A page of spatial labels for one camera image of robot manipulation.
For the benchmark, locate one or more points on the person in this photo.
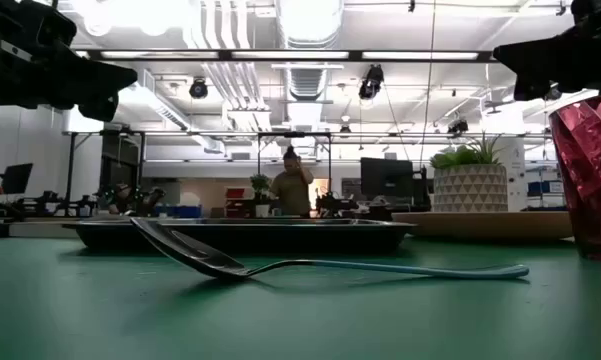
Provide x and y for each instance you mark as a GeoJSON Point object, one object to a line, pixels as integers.
{"type": "Point", "coordinates": [291, 190]}

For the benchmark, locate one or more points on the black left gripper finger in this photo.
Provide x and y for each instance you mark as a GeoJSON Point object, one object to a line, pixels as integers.
{"type": "Point", "coordinates": [105, 77]}
{"type": "Point", "coordinates": [100, 107]}

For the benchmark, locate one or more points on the black background robot arm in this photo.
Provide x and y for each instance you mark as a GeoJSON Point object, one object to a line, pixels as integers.
{"type": "Point", "coordinates": [130, 199]}
{"type": "Point", "coordinates": [336, 204]}

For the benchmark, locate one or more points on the light wooden plate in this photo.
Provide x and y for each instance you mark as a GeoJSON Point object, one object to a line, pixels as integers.
{"type": "Point", "coordinates": [480, 225]}

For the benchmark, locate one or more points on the green potted plant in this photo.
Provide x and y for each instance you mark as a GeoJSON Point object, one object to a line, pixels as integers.
{"type": "Point", "coordinates": [462, 154]}

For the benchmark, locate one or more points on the dark rectangular metal tray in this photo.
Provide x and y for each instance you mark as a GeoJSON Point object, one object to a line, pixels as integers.
{"type": "Point", "coordinates": [240, 235]}

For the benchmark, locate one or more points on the blue storage bin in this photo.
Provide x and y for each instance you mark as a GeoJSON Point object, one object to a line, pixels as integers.
{"type": "Point", "coordinates": [180, 211]}

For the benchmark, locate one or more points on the white patterned plant pot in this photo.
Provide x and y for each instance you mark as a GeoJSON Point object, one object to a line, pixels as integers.
{"type": "Point", "coordinates": [470, 189]}

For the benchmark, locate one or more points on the black ceiling spotlight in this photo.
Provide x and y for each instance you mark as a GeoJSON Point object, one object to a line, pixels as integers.
{"type": "Point", "coordinates": [371, 82]}
{"type": "Point", "coordinates": [198, 88]}

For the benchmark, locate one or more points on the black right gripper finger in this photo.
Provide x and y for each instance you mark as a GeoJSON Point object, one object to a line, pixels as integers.
{"type": "Point", "coordinates": [535, 65]}

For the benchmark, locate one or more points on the black computer monitor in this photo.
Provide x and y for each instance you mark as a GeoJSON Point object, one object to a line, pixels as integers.
{"type": "Point", "coordinates": [386, 177]}
{"type": "Point", "coordinates": [16, 178]}

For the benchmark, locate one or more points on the red faceted plastic cup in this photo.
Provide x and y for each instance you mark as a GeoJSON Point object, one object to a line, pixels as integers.
{"type": "Point", "coordinates": [592, 175]}

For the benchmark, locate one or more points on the red box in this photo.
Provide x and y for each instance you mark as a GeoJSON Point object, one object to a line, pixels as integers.
{"type": "Point", "coordinates": [235, 193]}

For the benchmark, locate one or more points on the small green plant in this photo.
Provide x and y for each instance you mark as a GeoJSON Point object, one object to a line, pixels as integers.
{"type": "Point", "coordinates": [260, 184]}

